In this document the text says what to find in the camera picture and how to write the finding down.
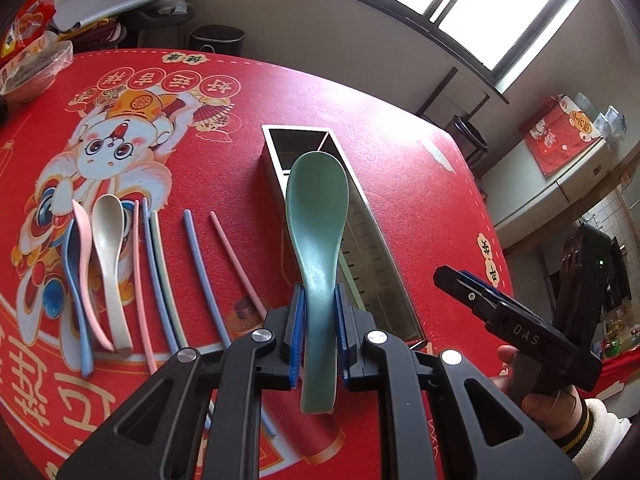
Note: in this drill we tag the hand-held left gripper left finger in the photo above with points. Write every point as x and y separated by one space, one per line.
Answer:
296 336

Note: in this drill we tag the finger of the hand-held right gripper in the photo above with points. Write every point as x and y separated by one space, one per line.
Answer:
462 292
482 284

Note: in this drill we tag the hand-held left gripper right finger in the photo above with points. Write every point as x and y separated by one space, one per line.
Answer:
341 331

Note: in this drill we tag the stainless steel utensil holder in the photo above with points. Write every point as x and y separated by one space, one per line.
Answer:
380 280

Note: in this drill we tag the green spoon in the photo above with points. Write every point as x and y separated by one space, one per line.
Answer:
315 210

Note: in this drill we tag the beige spoon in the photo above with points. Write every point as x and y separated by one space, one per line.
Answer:
109 230

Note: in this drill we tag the person's right forearm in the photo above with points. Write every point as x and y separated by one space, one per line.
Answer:
600 435

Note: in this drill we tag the person's right hand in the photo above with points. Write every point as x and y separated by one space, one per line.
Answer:
550 410

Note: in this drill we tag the pink chopstick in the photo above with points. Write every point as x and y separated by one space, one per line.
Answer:
235 265
141 290

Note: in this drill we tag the white refrigerator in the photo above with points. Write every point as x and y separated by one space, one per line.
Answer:
545 195

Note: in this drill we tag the green chopstick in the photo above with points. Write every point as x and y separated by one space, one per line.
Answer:
165 280

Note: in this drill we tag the dark stool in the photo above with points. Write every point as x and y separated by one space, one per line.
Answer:
470 140

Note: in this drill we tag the blue ridged chopstick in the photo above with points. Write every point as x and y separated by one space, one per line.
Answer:
154 270

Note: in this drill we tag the red printed cloth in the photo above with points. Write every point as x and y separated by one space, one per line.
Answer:
560 135

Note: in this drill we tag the clear plastic containers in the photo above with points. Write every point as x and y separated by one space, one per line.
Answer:
607 115

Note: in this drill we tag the blue spoon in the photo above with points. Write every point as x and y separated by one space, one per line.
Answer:
74 280

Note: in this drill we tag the pink spoon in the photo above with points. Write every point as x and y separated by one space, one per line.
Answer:
84 240

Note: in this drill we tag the red printed table mat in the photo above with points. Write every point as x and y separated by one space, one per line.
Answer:
350 85

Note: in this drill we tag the window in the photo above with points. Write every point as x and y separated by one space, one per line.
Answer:
475 5

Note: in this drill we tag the black bin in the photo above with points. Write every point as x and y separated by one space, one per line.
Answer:
217 40

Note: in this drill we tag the pile of dark clothes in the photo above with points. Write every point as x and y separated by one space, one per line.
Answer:
95 35

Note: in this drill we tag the glass bowl with plastic wrap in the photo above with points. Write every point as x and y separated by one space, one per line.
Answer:
30 75

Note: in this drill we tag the white foam board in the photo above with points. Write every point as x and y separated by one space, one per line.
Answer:
110 0

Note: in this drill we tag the red snack bag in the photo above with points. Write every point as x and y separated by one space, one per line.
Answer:
25 25

